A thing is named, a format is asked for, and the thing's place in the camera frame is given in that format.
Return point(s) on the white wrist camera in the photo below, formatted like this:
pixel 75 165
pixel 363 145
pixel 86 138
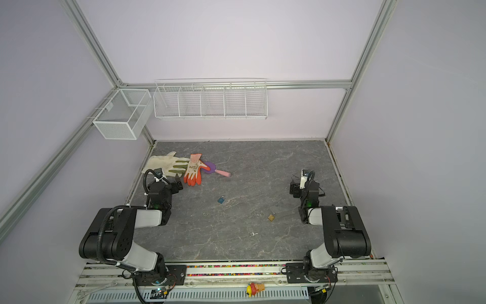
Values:
pixel 304 178
pixel 159 175

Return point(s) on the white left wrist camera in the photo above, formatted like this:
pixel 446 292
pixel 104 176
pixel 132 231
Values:
pixel 159 175

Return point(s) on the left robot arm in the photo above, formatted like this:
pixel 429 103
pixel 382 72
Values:
pixel 110 237

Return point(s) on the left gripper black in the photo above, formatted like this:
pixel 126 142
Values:
pixel 176 185

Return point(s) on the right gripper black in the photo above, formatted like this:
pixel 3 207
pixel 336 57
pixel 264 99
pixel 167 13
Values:
pixel 298 189

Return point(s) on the red white work glove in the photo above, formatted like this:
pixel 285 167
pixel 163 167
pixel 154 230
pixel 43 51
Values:
pixel 193 176

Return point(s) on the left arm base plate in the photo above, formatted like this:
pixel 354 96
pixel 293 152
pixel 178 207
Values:
pixel 173 275

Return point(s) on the white mesh box basket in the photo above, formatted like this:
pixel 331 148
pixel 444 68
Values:
pixel 125 114

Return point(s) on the white vented cable duct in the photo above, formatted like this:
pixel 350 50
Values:
pixel 199 295

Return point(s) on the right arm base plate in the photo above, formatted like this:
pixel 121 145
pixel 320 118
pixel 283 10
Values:
pixel 301 273

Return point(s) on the cream green work glove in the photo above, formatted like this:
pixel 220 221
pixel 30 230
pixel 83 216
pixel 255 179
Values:
pixel 170 164

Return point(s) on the purple pink toy shovel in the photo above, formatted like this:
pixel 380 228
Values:
pixel 211 168

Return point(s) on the white wire shelf basket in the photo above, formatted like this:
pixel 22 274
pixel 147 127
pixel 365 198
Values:
pixel 221 98

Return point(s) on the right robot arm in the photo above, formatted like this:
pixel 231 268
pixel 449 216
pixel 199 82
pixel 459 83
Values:
pixel 344 233

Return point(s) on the brass padlock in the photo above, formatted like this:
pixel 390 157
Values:
pixel 271 217

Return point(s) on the blue padlock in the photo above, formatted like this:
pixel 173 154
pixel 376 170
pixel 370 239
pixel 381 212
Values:
pixel 221 199

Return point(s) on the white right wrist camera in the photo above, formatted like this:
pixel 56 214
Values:
pixel 304 178

